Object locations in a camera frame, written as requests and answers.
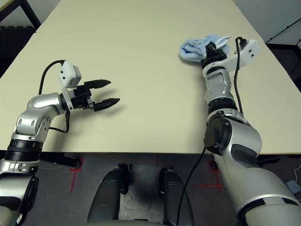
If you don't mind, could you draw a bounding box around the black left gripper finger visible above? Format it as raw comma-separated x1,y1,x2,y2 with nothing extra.
83,79,111,90
93,97,121,112

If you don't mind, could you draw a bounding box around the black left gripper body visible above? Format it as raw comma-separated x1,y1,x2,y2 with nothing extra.
71,84,95,111

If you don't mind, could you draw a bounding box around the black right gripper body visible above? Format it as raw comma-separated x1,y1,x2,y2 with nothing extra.
201,48,228,68

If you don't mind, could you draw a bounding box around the light blue white-trimmed towel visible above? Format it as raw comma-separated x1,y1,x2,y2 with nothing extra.
180,34,232,64

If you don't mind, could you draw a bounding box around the black box platform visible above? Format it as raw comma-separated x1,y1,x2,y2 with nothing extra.
265,42,301,91

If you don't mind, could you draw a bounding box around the black tripod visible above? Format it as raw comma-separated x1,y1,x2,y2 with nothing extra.
265,18,301,45

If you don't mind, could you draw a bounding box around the black foam floor mat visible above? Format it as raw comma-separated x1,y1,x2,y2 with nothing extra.
0,25,36,77

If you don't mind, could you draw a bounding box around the dark grey robot right leg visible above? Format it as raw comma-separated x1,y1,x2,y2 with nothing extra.
158,166,194,226

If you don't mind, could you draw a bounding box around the small grey adapter box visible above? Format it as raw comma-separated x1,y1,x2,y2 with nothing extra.
285,180,300,193

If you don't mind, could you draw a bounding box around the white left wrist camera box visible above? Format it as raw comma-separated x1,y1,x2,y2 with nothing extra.
57,60,82,111

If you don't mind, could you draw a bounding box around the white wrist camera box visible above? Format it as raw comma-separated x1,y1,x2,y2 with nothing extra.
203,39,261,72
57,60,82,111

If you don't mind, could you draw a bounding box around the thin black left wrist cable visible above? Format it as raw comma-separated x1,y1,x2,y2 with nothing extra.
49,110,70,133

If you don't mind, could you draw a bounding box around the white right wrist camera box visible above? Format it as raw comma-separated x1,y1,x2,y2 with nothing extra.
203,39,261,72

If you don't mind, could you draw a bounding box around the beige side table black frame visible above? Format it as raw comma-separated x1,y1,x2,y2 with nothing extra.
0,0,42,31

